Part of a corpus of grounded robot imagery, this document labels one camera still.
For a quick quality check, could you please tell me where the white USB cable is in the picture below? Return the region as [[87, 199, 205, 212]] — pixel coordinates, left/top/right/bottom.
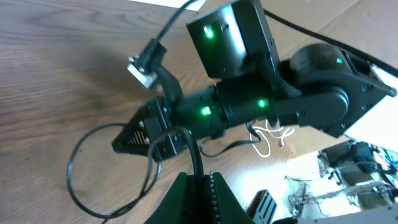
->
[[248, 119, 295, 159]]

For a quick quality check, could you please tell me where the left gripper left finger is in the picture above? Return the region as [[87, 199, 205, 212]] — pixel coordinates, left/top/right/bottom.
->
[[144, 172, 189, 224]]

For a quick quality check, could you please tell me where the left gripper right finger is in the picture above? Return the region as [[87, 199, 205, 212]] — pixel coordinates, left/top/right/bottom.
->
[[203, 172, 253, 224]]

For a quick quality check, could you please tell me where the black USB cable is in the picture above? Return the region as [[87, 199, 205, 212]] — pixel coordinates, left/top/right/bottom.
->
[[66, 122, 205, 224]]

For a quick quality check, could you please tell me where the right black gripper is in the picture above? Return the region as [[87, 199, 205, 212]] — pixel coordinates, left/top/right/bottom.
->
[[111, 64, 186, 162]]

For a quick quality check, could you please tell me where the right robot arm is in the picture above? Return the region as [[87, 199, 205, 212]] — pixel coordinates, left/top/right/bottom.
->
[[112, 1, 397, 161]]

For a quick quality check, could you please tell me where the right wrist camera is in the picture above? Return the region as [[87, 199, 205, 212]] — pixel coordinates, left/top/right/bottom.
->
[[127, 55, 158, 90]]

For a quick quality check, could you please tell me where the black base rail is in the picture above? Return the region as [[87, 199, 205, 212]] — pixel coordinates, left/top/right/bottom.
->
[[247, 190, 277, 224]]

